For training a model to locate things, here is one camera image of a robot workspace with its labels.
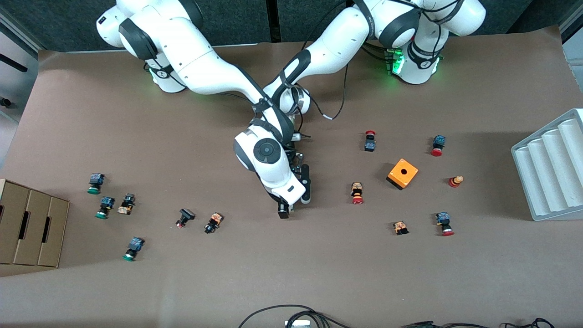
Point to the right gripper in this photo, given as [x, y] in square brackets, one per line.
[283, 208]

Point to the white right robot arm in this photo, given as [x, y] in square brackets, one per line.
[196, 68]

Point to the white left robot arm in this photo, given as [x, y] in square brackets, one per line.
[337, 41]

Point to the brown paper table cover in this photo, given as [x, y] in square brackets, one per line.
[273, 273]

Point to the red mushroom pushbutton orange block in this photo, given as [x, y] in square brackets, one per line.
[356, 191]

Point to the red emergency button black block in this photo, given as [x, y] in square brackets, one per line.
[370, 145]

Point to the orange contact block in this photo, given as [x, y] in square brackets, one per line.
[400, 227]

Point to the red mushroom pushbutton blue block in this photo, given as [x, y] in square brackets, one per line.
[443, 219]
[438, 142]

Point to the green mushroom pushbutton blue block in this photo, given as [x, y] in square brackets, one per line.
[135, 244]
[106, 203]
[96, 179]

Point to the red yellow mushroom button head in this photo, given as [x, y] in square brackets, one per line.
[454, 181]

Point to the white ribbed plastic tray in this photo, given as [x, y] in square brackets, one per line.
[551, 168]

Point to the brown cardboard box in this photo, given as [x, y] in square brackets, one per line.
[32, 223]

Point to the black flat-head switch red terminals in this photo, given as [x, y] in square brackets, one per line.
[186, 215]

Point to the orange button enclosure box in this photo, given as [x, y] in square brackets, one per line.
[402, 173]

